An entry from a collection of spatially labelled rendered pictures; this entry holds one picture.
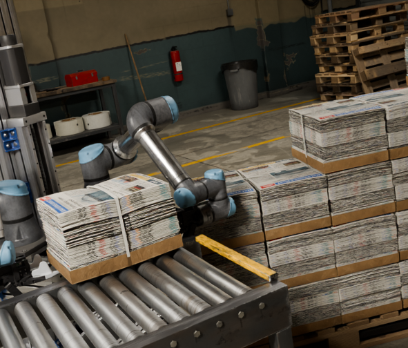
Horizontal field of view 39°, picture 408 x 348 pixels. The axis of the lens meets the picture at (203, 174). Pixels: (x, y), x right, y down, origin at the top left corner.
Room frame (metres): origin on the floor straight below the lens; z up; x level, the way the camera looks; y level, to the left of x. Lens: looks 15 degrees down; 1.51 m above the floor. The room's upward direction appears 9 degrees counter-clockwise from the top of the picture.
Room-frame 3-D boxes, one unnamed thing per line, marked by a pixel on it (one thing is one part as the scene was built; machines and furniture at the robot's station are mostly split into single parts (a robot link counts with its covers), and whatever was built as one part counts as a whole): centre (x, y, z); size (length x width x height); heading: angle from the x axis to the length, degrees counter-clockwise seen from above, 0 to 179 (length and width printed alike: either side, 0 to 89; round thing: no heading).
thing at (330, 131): (2.45, -0.60, 0.95); 0.38 x 0.29 x 0.23; 10
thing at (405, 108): (2.49, -0.89, 0.95); 0.38 x 0.29 x 0.23; 8
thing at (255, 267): (1.63, -0.05, 0.81); 0.43 x 0.03 x 0.02; 27
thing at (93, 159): (2.52, 0.47, 0.98); 0.13 x 0.12 x 0.14; 129
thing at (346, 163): (2.45, -0.59, 0.86); 0.38 x 0.29 x 0.04; 10
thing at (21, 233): (2.09, 0.72, 0.87); 0.15 x 0.15 x 0.10
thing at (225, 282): (1.61, 0.03, 0.77); 0.47 x 0.05 x 0.05; 27
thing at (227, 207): (2.10, -0.04, 0.81); 0.11 x 0.08 x 0.09; 117
